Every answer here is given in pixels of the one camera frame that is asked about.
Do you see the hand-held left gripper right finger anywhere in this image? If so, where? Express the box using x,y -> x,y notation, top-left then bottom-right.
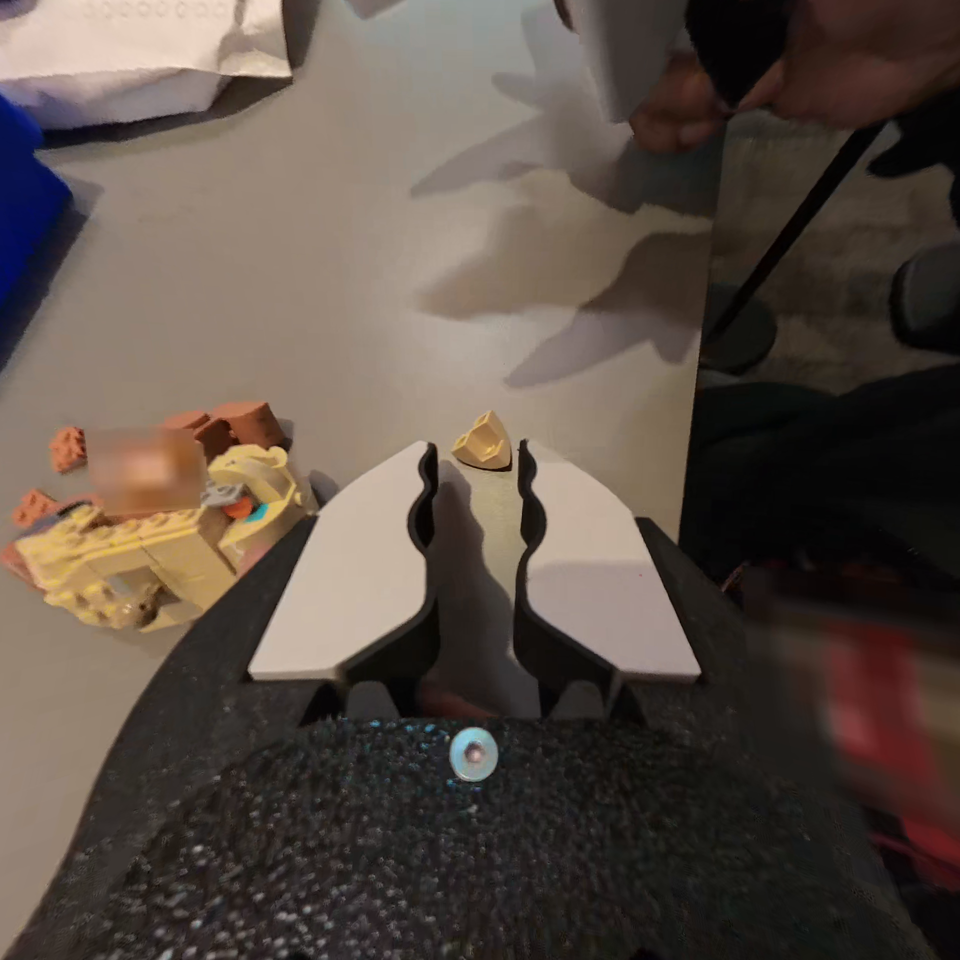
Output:
513,438 -> 704,685

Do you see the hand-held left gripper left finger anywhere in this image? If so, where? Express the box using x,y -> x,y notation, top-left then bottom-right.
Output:
247,440 -> 445,684

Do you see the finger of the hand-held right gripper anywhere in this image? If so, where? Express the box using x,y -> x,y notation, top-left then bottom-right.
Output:
558,0 -> 695,126

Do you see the tan curved brick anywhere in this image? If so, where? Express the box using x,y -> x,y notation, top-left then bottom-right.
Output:
452,411 -> 514,472

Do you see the tan and brown brick model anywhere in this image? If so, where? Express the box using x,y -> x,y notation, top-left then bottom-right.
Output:
0,401 -> 320,636

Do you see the grey desk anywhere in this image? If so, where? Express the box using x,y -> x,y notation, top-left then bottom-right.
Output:
0,0 -> 725,826

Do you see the reddish brown square brick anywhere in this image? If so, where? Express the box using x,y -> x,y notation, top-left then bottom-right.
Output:
48,426 -> 89,474

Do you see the black chair base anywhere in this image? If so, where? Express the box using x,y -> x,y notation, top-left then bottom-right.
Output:
888,240 -> 960,355

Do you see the reddish brown flat plate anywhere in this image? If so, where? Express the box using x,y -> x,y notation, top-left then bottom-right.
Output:
11,487 -> 60,528

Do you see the blue plastic bin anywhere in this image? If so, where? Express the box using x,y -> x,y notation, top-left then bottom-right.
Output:
0,93 -> 74,316

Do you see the white paper bag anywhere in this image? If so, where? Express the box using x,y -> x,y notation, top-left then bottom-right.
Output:
0,0 -> 294,110

